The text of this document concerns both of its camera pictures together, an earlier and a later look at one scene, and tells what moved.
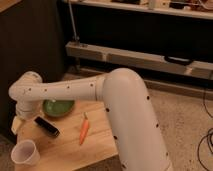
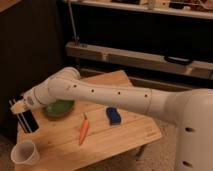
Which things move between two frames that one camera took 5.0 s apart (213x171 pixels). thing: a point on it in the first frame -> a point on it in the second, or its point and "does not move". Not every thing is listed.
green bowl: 57,108 does not move
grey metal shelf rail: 138,59 does not move
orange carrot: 85,128 does not move
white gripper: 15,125 -> 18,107
